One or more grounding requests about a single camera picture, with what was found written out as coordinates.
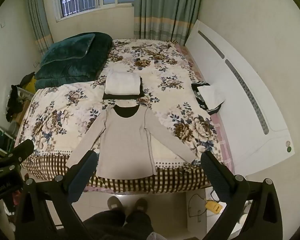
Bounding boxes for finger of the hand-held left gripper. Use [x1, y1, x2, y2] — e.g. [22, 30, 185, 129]
[0, 139, 35, 180]

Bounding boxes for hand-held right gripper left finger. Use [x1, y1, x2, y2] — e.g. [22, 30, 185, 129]
[14, 150, 99, 240]

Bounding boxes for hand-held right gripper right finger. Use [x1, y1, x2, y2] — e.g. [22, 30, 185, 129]
[201, 151, 283, 240]

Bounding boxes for beige long-sleeve shirt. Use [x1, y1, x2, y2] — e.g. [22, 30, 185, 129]
[65, 104, 197, 180]

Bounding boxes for yellow device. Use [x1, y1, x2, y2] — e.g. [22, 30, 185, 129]
[205, 199, 223, 215]

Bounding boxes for grey slipper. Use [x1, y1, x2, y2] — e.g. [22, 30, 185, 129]
[107, 196, 126, 212]

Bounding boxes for pink checked mattress cover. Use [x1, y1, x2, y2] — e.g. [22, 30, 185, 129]
[174, 42, 235, 173]

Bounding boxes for black clothing pile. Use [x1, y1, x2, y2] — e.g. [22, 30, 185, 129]
[5, 84, 24, 123]

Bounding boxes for person's legs in dark pants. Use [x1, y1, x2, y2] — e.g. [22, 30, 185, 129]
[82, 209, 153, 240]

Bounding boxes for white bed headboard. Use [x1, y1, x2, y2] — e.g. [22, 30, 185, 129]
[185, 19, 295, 180]

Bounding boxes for white cloth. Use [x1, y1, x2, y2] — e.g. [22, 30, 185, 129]
[199, 85, 225, 109]

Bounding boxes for folded white garment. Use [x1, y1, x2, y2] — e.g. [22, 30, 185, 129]
[104, 71, 142, 96]

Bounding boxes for dark green folded quilt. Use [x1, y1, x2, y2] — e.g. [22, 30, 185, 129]
[34, 32, 113, 90]

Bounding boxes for folded black garment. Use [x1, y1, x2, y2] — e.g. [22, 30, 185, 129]
[102, 76, 146, 100]

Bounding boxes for floral bed sheet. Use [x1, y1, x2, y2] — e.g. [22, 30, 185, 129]
[15, 39, 234, 194]

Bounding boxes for green curtain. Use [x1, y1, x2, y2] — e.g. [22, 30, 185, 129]
[25, 0, 54, 55]
[133, 0, 208, 47]

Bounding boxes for black cable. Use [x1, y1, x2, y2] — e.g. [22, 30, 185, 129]
[188, 194, 208, 221]

